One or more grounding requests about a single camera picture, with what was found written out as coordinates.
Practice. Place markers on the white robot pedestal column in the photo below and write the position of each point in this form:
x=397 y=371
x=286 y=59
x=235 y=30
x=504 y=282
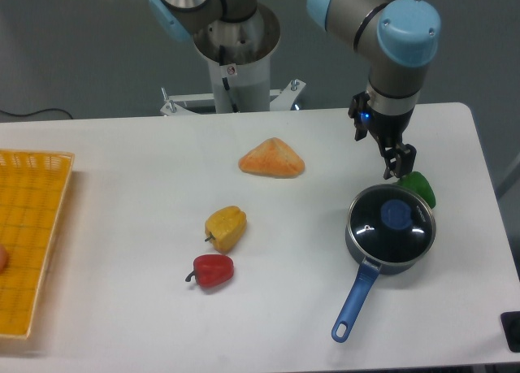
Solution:
x=238 y=56

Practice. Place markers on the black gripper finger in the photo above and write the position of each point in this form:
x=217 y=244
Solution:
x=404 y=158
x=389 y=155

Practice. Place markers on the green bell pepper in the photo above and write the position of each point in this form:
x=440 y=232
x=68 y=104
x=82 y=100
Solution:
x=415 y=189

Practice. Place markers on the blue handled saucepan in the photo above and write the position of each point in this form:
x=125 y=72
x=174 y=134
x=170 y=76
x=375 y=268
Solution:
x=367 y=274

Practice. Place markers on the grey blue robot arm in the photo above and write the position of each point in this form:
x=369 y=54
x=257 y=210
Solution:
x=399 y=38

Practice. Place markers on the triangular orange bread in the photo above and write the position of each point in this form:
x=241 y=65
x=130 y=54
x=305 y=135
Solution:
x=273 y=158

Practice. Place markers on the yellow woven basket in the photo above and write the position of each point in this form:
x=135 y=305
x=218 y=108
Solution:
x=33 y=188

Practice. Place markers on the red bell pepper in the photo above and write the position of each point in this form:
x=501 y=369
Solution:
x=211 y=270

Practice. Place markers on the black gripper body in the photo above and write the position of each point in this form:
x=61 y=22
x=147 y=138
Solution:
x=387 y=130

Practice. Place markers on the white metal base frame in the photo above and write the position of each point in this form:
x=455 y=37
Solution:
x=286 y=99

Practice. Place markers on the black device at table edge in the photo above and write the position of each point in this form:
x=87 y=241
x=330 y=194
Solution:
x=511 y=325

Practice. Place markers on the yellow bell pepper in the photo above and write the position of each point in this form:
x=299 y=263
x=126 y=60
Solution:
x=225 y=227

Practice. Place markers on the glass lid with blue knob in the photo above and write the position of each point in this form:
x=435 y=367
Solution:
x=390 y=225

